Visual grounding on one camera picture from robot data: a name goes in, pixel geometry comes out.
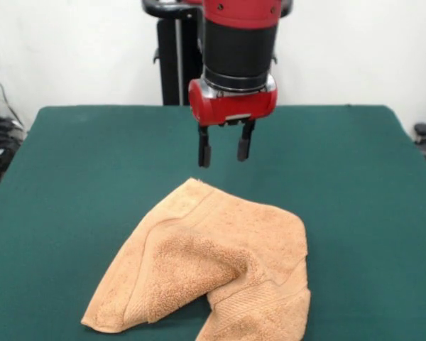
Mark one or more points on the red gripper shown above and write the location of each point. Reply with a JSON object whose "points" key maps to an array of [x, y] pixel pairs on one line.
{"points": [[234, 108]]}

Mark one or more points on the orange terry towel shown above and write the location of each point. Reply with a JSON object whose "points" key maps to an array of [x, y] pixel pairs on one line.
{"points": [[199, 255]]}

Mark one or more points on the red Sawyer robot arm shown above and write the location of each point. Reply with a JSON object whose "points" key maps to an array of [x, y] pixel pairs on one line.
{"points": [[239, 46]]}

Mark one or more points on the dark green table cloth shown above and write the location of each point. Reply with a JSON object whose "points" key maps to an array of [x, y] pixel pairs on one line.
{"points": [[92, 177]]}

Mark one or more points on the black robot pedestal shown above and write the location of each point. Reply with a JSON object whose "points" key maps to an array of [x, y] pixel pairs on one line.
{"points": [[170, 71]]}

